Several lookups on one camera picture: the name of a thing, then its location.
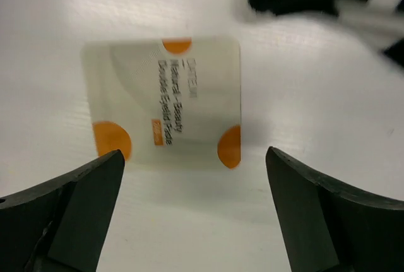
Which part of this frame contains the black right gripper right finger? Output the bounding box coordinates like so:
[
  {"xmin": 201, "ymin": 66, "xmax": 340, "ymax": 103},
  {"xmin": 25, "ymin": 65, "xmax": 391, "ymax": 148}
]
[{"xmin": 266, "ymin": 147, "xmax": 403, "ymax": 271}]

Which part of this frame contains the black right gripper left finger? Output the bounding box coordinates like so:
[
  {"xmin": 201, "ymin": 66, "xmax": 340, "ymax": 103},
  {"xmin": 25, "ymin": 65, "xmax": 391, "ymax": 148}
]
[{"xmin": 1, "ymin": 150, "xmax": 125, "ymax": 271}]

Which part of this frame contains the white orange eyelid tape card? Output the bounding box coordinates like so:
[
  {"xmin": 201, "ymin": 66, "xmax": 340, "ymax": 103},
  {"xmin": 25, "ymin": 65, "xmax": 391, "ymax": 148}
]
[{"xmin": 81, "ymin": 36, "xmax": 241, "ymax": 170}]

